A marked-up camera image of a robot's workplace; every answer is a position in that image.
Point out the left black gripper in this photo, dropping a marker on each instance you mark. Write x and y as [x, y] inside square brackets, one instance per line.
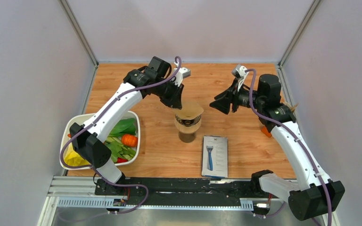
[175, 101]

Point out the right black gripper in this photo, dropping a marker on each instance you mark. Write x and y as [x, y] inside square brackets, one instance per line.
[222, 102]

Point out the brown paper coffee filter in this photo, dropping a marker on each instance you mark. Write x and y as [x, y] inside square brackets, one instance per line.
[189, 110]

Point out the glass ribbed coffee dripper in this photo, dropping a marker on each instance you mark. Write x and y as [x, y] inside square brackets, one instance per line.
[188, 122]

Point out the round wooden dripper stand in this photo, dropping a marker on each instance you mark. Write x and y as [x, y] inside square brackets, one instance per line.
[188, 129]

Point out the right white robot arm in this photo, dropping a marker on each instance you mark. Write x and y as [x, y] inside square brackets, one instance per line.
[315, 193]

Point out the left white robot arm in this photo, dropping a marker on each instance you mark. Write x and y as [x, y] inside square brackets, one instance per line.
[87, 138]

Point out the orange coffee filter box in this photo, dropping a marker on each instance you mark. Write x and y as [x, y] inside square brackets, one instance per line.
[266, 131]

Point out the green bok choy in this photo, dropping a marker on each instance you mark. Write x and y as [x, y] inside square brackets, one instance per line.
[124, 126]

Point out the razor retail package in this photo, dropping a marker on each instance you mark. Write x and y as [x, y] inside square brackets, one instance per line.
[214, 157]

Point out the orange toy pumpkin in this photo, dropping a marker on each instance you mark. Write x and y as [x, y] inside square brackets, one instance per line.
[130, 140]

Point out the white vegetable tray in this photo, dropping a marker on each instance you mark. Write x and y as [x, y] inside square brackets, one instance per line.
[129, 114]

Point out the green leafy vegetable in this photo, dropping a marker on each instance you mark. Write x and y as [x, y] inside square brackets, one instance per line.
[119, 150]

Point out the red chili pepper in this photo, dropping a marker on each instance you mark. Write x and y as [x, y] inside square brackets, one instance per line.
[121, 160]

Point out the yellow toy cabbage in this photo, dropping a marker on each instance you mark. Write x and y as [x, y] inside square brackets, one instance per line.
[72, 158]

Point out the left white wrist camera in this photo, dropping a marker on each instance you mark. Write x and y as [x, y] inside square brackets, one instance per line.
[181, 73]

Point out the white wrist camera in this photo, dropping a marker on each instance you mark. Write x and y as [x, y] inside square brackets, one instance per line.
[240, 73]
[181, 73]

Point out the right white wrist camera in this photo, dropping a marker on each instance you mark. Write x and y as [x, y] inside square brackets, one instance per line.
[240, 73]

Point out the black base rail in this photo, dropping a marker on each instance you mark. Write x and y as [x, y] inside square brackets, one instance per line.
[184, 193]

